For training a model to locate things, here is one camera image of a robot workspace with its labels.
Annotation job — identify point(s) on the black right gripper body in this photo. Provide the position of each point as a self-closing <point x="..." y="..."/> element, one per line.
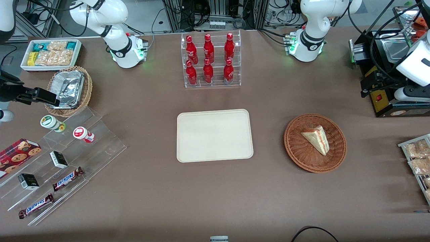
<point x="9" y="90"/>

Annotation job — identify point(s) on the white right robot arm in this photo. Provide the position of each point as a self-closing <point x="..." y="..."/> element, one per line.
<point x="117" y="15"/>

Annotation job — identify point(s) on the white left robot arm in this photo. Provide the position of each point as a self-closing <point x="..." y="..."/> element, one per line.
<point x="312" y="20"/>

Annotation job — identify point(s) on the light wicker basket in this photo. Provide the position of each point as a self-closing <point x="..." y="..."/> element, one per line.
<point x="88" y="87"/>

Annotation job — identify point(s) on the cream plastic tray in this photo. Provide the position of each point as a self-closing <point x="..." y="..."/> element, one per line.
<point x="215" y="136"/>

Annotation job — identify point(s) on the brown wicker basket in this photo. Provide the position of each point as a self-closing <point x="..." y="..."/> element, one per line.
<point x="295" y="148"/>

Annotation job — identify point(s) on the wrapped triangle sandwich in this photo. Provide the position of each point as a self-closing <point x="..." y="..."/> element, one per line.
<point x="317" y="138"/>

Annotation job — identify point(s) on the steel tray with red items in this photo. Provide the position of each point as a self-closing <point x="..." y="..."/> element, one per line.
<point x="404" y="16"/>

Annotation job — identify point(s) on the stacked aluminium foil trays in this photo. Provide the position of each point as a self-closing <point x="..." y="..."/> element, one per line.
<point x="69" y="87"/>

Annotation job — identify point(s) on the green lid jar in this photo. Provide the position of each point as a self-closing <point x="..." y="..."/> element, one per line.
<point x="49" y="122"/>

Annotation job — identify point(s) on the large clear cookie bag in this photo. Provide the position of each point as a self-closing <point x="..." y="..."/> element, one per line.
<point x="55" y="57"/>

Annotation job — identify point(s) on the yellow snack pack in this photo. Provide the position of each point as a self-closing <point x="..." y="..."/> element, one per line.
<point x="32" y="58"/>

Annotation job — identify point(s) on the red lid jar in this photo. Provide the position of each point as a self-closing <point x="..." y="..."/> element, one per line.
<point x="80" y="133"/>

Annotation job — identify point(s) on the teal snack pack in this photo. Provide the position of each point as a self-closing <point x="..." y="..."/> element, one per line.
<point x="71" y="45"/>
<point x="40" y="47"/>

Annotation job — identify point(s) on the small clear cookie bag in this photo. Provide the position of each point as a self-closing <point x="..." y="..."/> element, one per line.
<point x="57" y="45"/>

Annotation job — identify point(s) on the white plastic snack bin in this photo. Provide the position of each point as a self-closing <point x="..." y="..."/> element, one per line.
<point x="78" y="53"/>

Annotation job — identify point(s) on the red plaid cookie box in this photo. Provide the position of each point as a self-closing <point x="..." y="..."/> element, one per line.
<point x="16" y="156"/>

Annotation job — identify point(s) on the black box with white label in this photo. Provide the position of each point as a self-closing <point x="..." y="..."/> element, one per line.
<point x="58" y="160"/>

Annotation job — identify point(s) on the clear acrylic step shelf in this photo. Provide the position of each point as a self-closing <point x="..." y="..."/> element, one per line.
<point x="90" y="151"/>

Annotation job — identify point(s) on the black box with gold print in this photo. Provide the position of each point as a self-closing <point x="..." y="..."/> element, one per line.
<point x="28" y="182"/>

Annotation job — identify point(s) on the Snickers bar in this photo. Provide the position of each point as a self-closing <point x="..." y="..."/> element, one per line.
<point x="35" y="206"/>
<point x="67" y="179"/>

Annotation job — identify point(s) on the red cola bottle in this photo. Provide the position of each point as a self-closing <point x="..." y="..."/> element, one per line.
<point x="228" y="72"/>
<point x="229" y="45"/>
<point x="191" y="47"/>
<point x="191" y="74"/>
<point x="208" y="72"/>
<point x="208" y="47"/>

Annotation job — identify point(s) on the clear acrylic bottle rack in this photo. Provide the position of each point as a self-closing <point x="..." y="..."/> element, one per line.
<point x="216" y="84"/>

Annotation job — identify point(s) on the white power strip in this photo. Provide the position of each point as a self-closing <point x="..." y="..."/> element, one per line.
<point x="221" y="24"/>

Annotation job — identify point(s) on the small grey object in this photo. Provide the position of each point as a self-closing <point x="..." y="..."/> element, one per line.
<point x="219" y="239"/>

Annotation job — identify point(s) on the black sealing machine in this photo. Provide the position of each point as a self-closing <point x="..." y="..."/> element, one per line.
<point x="383" y="101"/>

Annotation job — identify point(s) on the steel pan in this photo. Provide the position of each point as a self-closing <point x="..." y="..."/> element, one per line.
<point x="394" y="48"/>

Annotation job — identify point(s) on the clear snack bag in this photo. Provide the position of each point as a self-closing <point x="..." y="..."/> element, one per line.
<point x="416" y="149"/>
<point x="428" y="194"/>
<point x="420" y="166"/>
<point x="427" y="182"/>

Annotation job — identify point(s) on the aluminium frame rail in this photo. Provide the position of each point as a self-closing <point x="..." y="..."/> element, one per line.
<point x="37" y="18"/>

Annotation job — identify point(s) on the aluminium equipment frame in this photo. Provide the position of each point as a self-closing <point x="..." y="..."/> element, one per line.
<point x="215" y="10"/>

